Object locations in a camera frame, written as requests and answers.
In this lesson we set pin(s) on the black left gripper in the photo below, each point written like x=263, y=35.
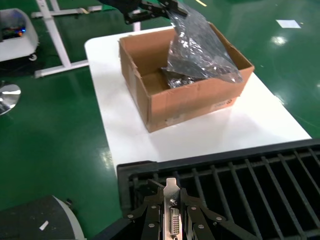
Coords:
x=120, y=4

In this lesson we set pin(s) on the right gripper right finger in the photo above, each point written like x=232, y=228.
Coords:
x=197, y=220

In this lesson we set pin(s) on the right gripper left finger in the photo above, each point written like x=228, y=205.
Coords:
x=155, y=212

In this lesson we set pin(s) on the dark antistatic bag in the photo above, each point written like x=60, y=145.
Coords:
x=200, y=50

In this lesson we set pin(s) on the grey round robot base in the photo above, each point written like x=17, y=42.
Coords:
x=30, y=217

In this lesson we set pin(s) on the black slotted container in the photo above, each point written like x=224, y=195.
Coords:
x=140, y=172

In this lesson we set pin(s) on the bubble wrapped graphics card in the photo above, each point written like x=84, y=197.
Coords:
x=177, y=81

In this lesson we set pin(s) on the brown cardboard box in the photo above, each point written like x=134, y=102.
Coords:
x=190, y=105

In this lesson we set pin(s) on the white paper sheet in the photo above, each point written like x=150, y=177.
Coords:
x=287, y=23

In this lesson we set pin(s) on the white rounded machine housing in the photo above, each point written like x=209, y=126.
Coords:
x=20, y=47

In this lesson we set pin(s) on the chrome round base disc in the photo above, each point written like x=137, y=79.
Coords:
x=8, y=97

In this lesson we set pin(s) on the white metal stand frame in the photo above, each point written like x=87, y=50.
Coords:
x=58, y=37

